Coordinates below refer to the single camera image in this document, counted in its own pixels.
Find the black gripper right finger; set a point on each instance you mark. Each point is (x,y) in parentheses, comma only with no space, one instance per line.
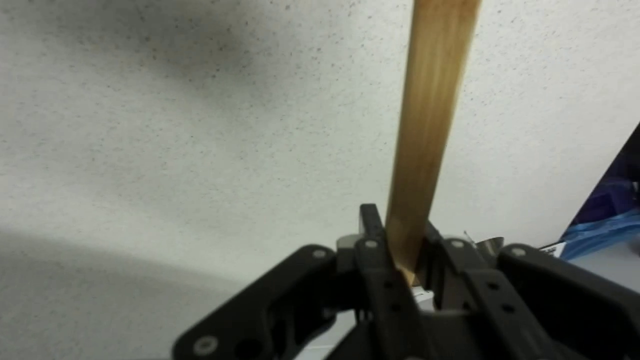
(546,306)

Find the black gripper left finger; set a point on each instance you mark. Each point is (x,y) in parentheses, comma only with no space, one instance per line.
(301,301)

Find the wooden spatula with yellow head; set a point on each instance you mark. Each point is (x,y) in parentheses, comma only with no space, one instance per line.
(433,100)

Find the stainless steel sink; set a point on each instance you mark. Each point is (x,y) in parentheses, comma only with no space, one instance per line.
(491,245)

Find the blue cover sheet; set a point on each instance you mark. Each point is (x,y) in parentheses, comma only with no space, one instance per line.
(607,221)

